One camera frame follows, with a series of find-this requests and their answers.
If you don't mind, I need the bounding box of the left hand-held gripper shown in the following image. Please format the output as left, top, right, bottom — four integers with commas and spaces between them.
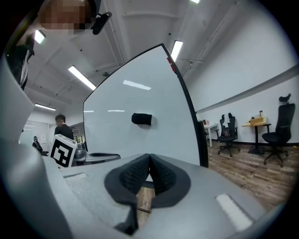
50, 134, 121, 169

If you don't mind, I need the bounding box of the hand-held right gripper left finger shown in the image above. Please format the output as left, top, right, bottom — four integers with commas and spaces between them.
58, 153, 150, 239

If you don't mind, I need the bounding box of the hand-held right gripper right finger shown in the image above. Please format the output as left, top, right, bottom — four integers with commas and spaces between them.
137, 154, 286, 239

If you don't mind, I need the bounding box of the black whiteboard eraser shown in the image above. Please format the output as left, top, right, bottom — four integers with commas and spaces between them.
131, 112, 153, 127

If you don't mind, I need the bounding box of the large white whiteboard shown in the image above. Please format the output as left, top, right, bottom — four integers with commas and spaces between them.
83, 43, 209, 168

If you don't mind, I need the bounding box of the white desk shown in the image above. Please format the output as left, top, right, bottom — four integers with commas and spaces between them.
202, 123, 220, 148

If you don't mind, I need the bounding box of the small wooden table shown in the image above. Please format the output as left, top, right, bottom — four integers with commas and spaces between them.
241, 116, 272, 155

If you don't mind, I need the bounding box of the cardboard box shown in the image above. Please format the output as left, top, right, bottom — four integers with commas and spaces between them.
248, 115, 264, 124

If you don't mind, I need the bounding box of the tall black office chair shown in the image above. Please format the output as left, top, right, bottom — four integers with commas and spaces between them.
262, 93, 296, 168

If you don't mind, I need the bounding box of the person's black top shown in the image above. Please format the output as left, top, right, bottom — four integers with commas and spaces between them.
6, 32, 36, 91

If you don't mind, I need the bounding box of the person's head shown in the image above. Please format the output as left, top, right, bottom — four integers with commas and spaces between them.
37, 0, 98, 36

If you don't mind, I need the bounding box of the grey wall trim strip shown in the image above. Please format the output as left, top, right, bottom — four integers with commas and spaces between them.
195, 63, 299, 115

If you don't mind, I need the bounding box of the black head-worn camera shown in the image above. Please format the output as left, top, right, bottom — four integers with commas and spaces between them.
90, 11, 113, 36

